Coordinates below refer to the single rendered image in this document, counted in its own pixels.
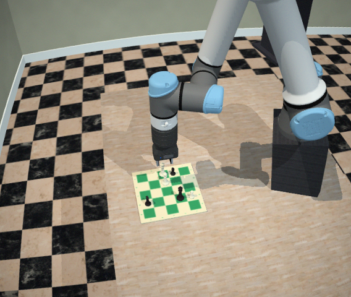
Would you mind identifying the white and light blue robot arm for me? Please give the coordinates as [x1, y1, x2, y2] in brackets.
[148, 0, 335, 142]

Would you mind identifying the green and cream chessboard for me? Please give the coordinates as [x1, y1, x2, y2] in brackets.
[132, 163, 207, 224]

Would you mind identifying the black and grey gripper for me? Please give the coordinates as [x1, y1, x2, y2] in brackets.
[150, 114, 179, 166]

